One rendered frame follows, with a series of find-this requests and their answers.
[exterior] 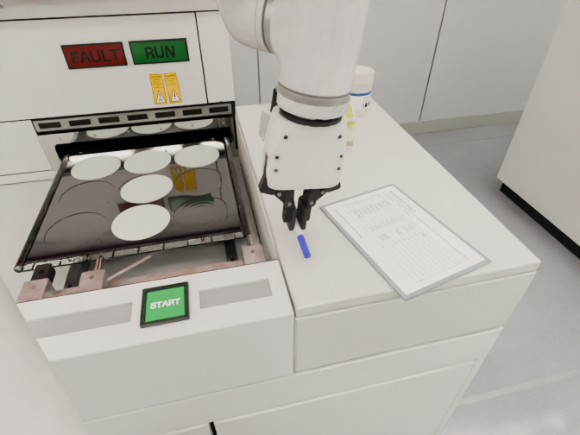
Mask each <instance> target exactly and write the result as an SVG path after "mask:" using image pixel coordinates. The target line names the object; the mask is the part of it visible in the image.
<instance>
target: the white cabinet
mask: <svg viewBox="0 0 580 435"><path fill-rule="evenodd" d="M502 329H503V326H502V325H500V326H496V327H492V328H488V329H484V330H480V331H473V332H469V333H465V334H461V335H457V336H453V337H447V338H442V339H439V340H434V341H431V342H426V343H422V344H415V345H411V346H407V347H403V348H399V349H395V350H388V351H384V352H380V353H376V354H372V355H368V356H361V357H358V358H353V359H350V360H345V361H342V362H335V363H330V364H326V365H322V366H318V367H314V368H310V369H303V370H299V371H295V370H293V375H290V376H287V377H282V378H279V379H274V380H271V381H264V382H260V383H256V384H252V385H248V386H244V387H239V388H232V389H229V390H224V391H221V392H217V393H213V394H206V395H202V396H198V397H194V398H190V399H186V400H179V401H175V402H171V403H167V404H163V405H159V406H155V407H148V408H144V409H140V410H136V411H133V412H128V413H121V414H118V415H113V416H110V417H105V418H102V419H95V420H91V421H86V422H83V423H84V425H85V428H86V429H87V431H88V432H89V434H90V435H439V434H440V433H441V432H442V430H443V428H444V426H445V424H446V423H447V421H448V419H449V418H450V416H451V415H452V413H453V411H454V410H455V408H456V406H457V404H458V402H459V401H460V400H461V398H462V397H463V394H464V393H465V391H466V389H467V388H468V386H469V385H470V383H471V381H472V380H473V378H474V376H475V375H476V372H477V371H478V369H479V368H480V367H481V365H482V363H483V361H484V359H485V358H486V356H487V354H488V353H489V351H490V350H491V348H492V346H493V345H494V343H495V341H496V339H497V338H498V337H499V335H500V333H501V331H502Z"/></svg>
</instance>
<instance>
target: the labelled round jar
mask: <svg viewBox="0 0 580 435"><path fill-rule="evenodd" d="M374 73H375V71H374V70H373V69H372V68H370V67H368V66H356V72H355V77H354V81H353V86H352V90H351V94H350V102H349V104H353V105H354V110H355V113H356V117H360V116H364V115H366V114H367V113H368V112H369V106H370V99H371V93H372V85H373V82H372V81H373V79H374Z"/></svg>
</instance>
